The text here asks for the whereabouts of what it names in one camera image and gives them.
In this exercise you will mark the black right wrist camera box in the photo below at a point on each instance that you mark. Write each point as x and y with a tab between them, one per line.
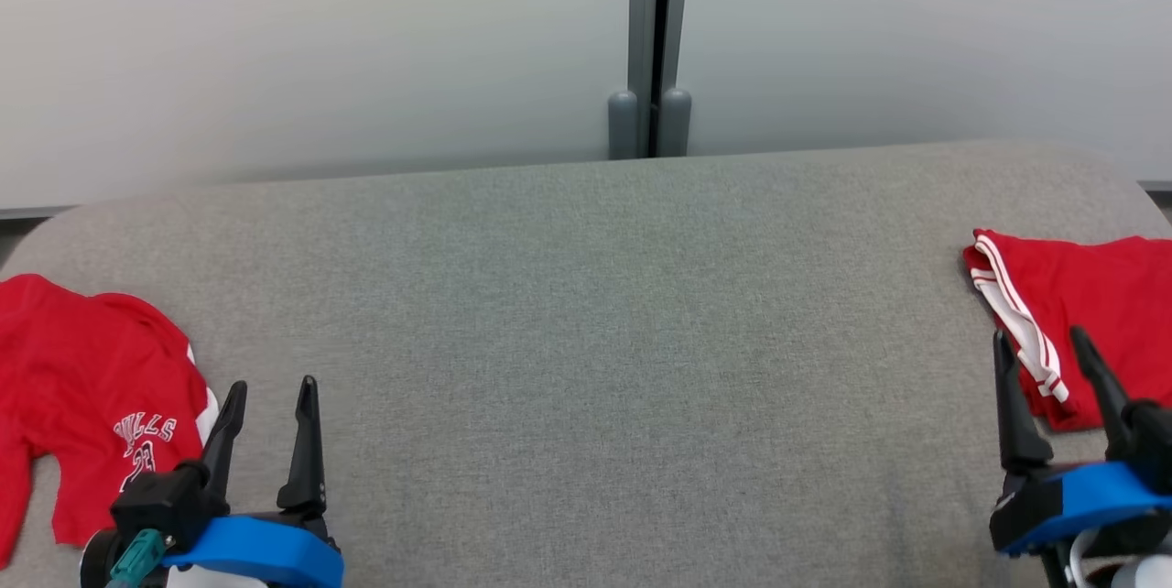
1152	441

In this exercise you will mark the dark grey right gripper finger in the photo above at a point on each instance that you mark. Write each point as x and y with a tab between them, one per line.
1103	396
1018	423

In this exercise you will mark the red white basketball jersey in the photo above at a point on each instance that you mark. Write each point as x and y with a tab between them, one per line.
1099	295

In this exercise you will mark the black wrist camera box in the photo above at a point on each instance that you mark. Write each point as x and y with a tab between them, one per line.
1152	441
156	506

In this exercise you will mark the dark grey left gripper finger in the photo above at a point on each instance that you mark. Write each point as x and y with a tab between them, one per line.
224	441
308	460

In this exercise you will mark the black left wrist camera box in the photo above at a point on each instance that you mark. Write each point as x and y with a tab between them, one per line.
156	506

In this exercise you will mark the grey metal partition post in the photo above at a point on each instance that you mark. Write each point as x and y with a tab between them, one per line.
641	20

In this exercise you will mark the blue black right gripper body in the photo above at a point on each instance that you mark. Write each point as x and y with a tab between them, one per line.
1071	496

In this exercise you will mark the red shorts with white stripe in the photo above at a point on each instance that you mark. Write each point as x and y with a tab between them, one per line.
82	368

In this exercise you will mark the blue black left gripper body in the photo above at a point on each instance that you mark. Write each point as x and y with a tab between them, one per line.
265	551

